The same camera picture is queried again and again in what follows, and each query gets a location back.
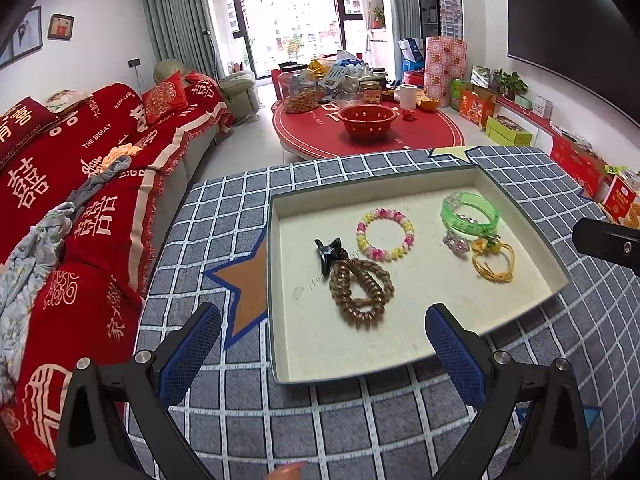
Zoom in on yellow cord bracelet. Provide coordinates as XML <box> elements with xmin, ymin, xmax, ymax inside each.
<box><xmin>471</xmin><ymin>237</ymin><xmax>516</xmax><ymax>283</ymax></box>

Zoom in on grey picture frame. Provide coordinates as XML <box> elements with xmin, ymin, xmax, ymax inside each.
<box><xmin>10</xmin><ymin>6</ymin><xmax>43</xmax><ymax>58</ymax></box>

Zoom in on red patterned gift box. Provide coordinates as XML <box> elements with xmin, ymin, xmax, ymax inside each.
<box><xmin>424</xmin><ymin>36</ymin><xmax>468</xmax><ymax>101</ymax></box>

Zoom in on clear plastic snack jar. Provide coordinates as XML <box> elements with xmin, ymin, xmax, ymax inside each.
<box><xmin>278</xmin><ymin>62</ymin><xmax>319</xmax><ymax>114</ymax></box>

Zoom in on red colander bowl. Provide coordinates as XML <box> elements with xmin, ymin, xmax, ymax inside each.
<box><xmin>336</xmin><ymin>105</ymin><xmax>399</xmax><ymax>142</ymax></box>

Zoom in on shelf of clear boxes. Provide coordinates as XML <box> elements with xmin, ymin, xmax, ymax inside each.
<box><xmin>420</xmin><ymin>0</ymin><xmax>463</xmax><ymax>41</ymax></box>

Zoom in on round red coffee table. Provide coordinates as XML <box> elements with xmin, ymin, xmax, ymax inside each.
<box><xmin>271</xmin><ymin>95</ymin><xmax>466</xmax><ymax>161</ymax></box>

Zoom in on dark red lettered cushion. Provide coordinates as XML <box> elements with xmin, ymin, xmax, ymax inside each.
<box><xmin>0</xmin><ymin>97</ymin><xmax>58</xmax><ymax>161</ymax></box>

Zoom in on person's left hand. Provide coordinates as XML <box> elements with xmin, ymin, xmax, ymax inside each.
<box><xmin>267</xmin><ymin>462</ymin><xmax>306</xmax><ymax>480</ymax></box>

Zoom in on red yellow snack box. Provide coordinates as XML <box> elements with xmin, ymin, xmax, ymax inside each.
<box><xmin>600</xmin><ymin>175</ymin><xmax>640</xmax><ymax>231</ymax></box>

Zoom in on green potted plant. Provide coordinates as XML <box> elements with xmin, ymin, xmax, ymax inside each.
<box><xmin>492</xmin><ymin>71</ymin><xmax>528</xmax><ymax>101</ymax></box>

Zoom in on blue white shopping bag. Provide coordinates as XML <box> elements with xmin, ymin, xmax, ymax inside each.
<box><xmin>398</xmin><ymin>38</ymin><xmax>426</xmax><ymax>63</ymax></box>

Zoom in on blue plastic basket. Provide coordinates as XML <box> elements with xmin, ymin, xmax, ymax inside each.
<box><xmin>320</xmin><ymin>62</ymin><xmax>351</xmax><ymax>86</ymax></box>

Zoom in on grey checkered tablecloth with stars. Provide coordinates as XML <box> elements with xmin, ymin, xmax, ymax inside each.
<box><xmin>134</xmin><ymin>145</ymin><xmax>640</xmax><ymax>480</ymax></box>

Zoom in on red cardboard box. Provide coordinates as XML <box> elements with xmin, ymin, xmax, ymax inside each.
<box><xmin>550</xmin><ymin>137</ymin><xmax>608</xmax><ymax>198</ymax></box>

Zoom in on grey cloth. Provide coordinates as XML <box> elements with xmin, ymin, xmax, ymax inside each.
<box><xmin>75</xmin><ymin>155</ymin><xmax>133</xmax><ymax>206</ymax></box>

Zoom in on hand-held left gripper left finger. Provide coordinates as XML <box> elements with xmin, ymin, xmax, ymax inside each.
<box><xmin>57</xmin><ymin>302</ymin><xmax>223</xmax><ymax>480</ymax></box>

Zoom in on orange gift box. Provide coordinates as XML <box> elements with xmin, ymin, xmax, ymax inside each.
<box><xmin>457</xmin><ymin>87</ymin><xmax>496</xmax><ymax>128</ymax></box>

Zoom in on olive round pillow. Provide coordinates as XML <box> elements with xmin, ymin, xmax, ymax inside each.
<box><xmin>152</xmin><ymin>59</ymin><xmax>188</xmax><ymax>83</ymax></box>

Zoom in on red picture frame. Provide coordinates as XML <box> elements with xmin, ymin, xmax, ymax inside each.
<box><xmin>47</xmin><ymin>13</ymin><xmax>75</xmax><ymax>41</ymax></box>

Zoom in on black hair clip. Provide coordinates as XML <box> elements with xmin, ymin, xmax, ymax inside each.
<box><xmin>314</xmin><ymin>236</ymin><xmax>349</xmax><ymax>277</ymax></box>

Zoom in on brown wooden bead bracelet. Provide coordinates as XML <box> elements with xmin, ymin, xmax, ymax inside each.
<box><xmin>329</xmin><ymin>257</ymin><xmax>396</xmax><ymax>330</ymax></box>

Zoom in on green translucent bangle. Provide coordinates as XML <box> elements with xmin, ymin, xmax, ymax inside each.
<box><xmin>441</xmin><ymin>191</ymin><xmax>502</xmax><ymax>238</ymax></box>

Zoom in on green gift boxes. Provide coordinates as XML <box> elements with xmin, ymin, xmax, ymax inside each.
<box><xmin>485</xmin><ymin>116</ymin><xmax>533</xmax><ymax>147</ymax></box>

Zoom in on beige armchair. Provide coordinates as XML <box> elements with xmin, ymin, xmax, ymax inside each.
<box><xmin>220</xmin><ymin>71</ymin><xmax>261</xmax><ymax>113</ymax></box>

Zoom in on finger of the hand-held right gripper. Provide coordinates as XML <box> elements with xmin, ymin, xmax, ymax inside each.
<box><xmin>572</xmin><ymin>217</ymin><xmax>640</xmax><ymax>275</ymax></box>

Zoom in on pink yellow bead bracelet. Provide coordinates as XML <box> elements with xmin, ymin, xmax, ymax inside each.
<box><xmin>356</xmin><ymin>208</ymin><xmax>416</xmax><ymax>262</ymax></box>

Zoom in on beige square tray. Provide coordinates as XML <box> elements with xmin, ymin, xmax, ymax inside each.
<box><xmin>266</xmin><ymin>164</ymin><xmax>572</xmax><ymax>386</ymax></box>

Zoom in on black television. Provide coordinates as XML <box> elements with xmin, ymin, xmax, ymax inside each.
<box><xmin>505</xmin><ymin>0</ymin><xmax>640</xmax><ymax>126</ymax></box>

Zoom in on light floral blanket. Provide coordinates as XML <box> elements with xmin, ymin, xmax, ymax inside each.
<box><xmin>0</xmin><ymin>202</ymin><xmax>76</xmax><ymax>401</ymax></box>

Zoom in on sofa with red cover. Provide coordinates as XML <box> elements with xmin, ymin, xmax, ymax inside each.
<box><xmin>0</xmin><ymin>74</ymin><xmax>236</xmax><ymax>476</ymax></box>

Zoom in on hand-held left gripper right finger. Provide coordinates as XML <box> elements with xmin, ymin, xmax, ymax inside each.
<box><xmin>425</xmin><ymin>302</ymin><xmax>593</xmax><ymax>480</ymax></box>

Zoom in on green curtain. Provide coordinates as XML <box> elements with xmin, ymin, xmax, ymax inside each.
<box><xmin>387</xmin><ymin>0</ymin><xmax>423</xmax><ymax>51</ymax></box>
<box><xmin>141</xmin><ymin>0</ymin><xmax>223</xmax><ymax>78</ymax></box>

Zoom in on red embroidered square cushion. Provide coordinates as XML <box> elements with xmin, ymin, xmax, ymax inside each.
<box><xmin>142</xmin><ymin>71</ymin><xmax>188</xmax><ymax>126</ymax></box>

